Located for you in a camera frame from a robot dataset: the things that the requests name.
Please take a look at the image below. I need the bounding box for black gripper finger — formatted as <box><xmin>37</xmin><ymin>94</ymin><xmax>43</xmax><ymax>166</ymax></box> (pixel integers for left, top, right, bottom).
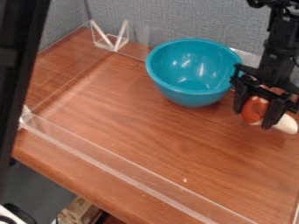
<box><xmin>234</xmin><ymin>82</ymin><xmax>250</xmax><ymax>114</ymax></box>
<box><xmin>262</xmin><ymin>98</ymin><xmax>291</xmax><ymax>130</ymax></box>

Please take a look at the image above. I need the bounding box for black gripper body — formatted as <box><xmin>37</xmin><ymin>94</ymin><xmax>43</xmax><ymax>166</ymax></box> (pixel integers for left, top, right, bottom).
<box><xmin>230</xmin><ymin>40</ymin><xmax>299</xmax><ymax>102</ymax></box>

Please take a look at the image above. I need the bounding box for brown and white plush mushroom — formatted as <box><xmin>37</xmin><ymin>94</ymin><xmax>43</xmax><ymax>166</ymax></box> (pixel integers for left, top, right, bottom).
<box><xmin>240</xmin><ymin>95</ymin><xmax>299</xmax><ymax>135</ymax></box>

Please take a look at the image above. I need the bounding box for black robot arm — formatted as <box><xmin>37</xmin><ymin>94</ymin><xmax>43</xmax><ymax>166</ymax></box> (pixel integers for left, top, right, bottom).
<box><xmin>0</xmin><ymin>0</ymin><xmax>299</xmax><ymax>199</ymax></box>

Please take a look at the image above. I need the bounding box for blue plastic bowl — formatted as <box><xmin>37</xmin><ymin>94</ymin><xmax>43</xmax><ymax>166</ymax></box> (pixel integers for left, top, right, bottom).
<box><xmin>145</xmin><ymin>38</ymin><xmax>243</xmax><ymax>108</ymax></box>

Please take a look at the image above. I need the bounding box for clear acrylic back barrier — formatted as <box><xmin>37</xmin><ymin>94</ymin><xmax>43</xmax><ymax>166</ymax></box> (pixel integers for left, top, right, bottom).
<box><xmin>117</xmin><ymin>42</ymin><xmax>260</xmax><ymax>67</ymax></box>

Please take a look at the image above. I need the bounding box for clear acrylic barrier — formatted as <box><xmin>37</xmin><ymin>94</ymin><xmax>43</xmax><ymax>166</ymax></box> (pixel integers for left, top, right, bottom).
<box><xmin>19</xmin><ymin>106</ymin><xmax>256</xmax><ymax>224</ymax></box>
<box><xmin>117</xmin><ymin>42</ymin><xmax>260</xmax><ymax>67</ymax></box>

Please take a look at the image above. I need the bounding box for clear acrylic front barrier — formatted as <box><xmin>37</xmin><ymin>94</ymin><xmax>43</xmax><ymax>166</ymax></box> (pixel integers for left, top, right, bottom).
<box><xmin>19</xmin><ymin>106</ymin><xmax>256</xmax><ymax>224</ymax></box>

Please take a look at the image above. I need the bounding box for wooden block under table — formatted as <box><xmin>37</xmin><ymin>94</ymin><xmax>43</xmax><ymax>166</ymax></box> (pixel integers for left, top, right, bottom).
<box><xmin>59</xmin><ymin>197</ymin><xmax>103</xmax><ymax>224</ymax></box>

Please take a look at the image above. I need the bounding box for black and white device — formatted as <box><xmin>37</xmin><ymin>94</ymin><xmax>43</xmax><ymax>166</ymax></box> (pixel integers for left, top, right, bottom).
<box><xmin>0</xmin><ymin>203</ymin><xmax>37</xmax><ymax>224</ymax></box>

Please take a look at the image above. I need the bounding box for clear acrylic corner bracket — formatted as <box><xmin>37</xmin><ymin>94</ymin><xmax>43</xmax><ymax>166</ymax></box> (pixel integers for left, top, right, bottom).
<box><xmin>89</xmin><ymin>20</ymin><xmax>129</xmax><ymax>52</ymax></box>

